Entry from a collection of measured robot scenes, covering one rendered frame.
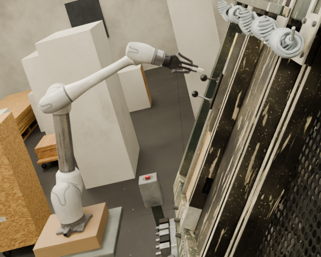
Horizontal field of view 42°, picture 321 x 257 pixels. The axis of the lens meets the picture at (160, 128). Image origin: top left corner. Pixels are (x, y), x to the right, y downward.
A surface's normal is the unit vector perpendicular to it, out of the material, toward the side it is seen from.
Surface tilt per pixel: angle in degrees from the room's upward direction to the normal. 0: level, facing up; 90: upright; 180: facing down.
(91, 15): 90
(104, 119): 90
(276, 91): 90
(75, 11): 90
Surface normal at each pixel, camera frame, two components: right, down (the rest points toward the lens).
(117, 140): -0.01, 0.35
